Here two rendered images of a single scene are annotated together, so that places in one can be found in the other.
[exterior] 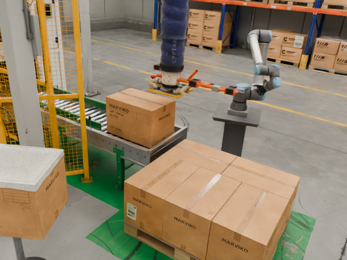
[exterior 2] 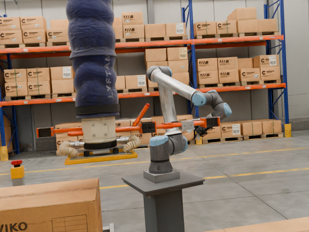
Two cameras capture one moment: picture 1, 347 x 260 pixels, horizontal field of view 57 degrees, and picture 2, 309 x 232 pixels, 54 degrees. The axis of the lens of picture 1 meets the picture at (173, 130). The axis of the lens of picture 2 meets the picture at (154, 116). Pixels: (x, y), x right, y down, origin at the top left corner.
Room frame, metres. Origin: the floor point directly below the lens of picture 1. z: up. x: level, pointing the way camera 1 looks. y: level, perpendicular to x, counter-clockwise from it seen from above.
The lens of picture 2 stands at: (1.55, 0.84, 1.37)
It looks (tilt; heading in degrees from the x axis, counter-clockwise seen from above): 3 degrees down; 320
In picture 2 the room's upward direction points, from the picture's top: 4 degrees counter-clockwise
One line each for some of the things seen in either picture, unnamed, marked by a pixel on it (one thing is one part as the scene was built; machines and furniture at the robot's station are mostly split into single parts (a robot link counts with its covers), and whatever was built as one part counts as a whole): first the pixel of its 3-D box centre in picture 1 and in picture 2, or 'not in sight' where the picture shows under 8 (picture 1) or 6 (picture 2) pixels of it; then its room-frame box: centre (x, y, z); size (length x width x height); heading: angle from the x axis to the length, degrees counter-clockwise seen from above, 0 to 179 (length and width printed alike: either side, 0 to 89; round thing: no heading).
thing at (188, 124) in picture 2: (216, 88); (185, 124); (2.70, -0.35, 1.22); 0.07 x 0.07 x 0.04; 61
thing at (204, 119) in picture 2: (230, 91); (209, 122); (2.63, -0.47, 1.23); 0.08 x 0.07 x 0.05; 61
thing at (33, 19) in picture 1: (30, 34); not in sight; (2.50, 1.15, 1.62); 0.20 x 0.05 x 0.30; 59
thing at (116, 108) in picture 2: (171, 65); (97, 108); (2.93, 0.05, 1.34); 0.23 x 0.23 x 0.04
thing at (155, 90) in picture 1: (164, 91); (101, 154); (2.84, 0.10, 1.12); 0.34 x 0.10 x 0.05; 61
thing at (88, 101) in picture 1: (82, 97); not in sight; (3.92, 1.21, 0.60); 1.60 x 0.10 x 0.09; 59
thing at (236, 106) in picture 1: (238, 103); (160, 165); (3.36, -0.71, 0.86); 0.19 x 0.19 x 0.10
